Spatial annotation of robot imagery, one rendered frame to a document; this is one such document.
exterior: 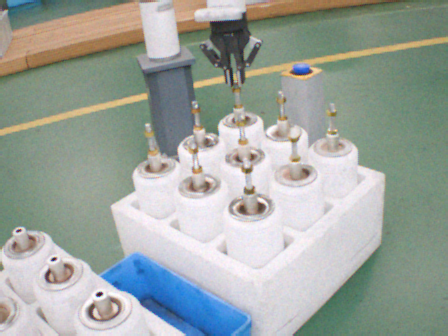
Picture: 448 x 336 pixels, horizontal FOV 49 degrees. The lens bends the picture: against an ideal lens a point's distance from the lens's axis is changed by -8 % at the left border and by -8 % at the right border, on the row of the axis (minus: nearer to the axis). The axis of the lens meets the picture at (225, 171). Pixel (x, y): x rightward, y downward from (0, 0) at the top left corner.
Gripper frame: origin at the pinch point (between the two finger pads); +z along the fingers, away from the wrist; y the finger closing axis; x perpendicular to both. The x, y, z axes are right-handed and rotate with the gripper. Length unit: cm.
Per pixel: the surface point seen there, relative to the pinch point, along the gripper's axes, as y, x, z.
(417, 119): -43, -57, 35
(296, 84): -11.1, -9.6, 5.4
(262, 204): -11.3, 31.0, 9.8
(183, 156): 8.0, 14.6, 10.8
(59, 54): 134, -128, 31
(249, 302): -10.5, 41.1, 22.1
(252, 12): 40, -185, 30
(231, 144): 1.1, 4.7, 13.3
